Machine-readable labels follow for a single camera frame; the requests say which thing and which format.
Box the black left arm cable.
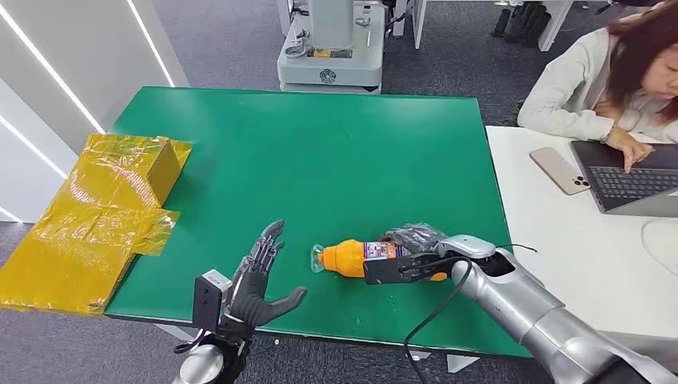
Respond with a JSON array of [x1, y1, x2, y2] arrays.
[[173, 329, 205, 355]]

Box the dark grey laptop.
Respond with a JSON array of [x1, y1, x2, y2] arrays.
[[569, 140, 678, 218]]

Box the orange detergent bottle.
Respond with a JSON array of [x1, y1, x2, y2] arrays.
[[310, 239, 449, 282]]

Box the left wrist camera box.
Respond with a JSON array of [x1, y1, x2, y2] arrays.
[[191, 269, 234, 334]]

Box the white background desk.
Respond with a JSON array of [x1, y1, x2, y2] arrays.
[[410, 0, 576, 53]]

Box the person's right hand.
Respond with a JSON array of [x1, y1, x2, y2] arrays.
[[606, 126, 655, 174]]

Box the person's left hand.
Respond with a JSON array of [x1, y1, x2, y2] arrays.
[[592, 100, 624, 121]]

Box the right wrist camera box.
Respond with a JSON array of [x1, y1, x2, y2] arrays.
[[363, 253, 451, 286]]

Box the white round pad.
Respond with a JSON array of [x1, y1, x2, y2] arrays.
[[640, 218, 678, 277]]

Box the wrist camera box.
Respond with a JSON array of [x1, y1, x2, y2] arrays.
[[191, 269, 234, 334], [363, 253, 451, 286]]

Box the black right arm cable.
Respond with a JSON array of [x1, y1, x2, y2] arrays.
[[397, 243, 539, 384]]

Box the yellow film wrapped cardboard box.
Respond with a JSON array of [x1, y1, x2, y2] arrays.
[[69, 133, 193, 209]]

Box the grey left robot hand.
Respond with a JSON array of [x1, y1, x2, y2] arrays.
[[226, 219, 309, 328]]

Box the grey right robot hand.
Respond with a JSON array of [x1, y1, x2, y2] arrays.
[[377, 222, 497, 261]]

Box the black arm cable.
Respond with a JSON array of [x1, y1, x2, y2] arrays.
[[397, 243, 539, 384], [173, 329, 205, 355]]

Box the black bundle under desk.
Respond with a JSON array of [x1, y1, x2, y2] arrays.
[[489, 2, 553, 49]]

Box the green table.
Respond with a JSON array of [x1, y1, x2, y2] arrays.
[[104, 86, 532, 358]]

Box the person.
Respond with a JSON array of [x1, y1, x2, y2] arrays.
[[517, 0, 678, 174]]

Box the beige smartphone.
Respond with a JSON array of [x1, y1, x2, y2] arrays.
[[529, 146, 591, 196]]

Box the yellow film wrapped flat cardboard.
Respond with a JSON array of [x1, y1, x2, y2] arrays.
[[0, 203, 181, 314]]

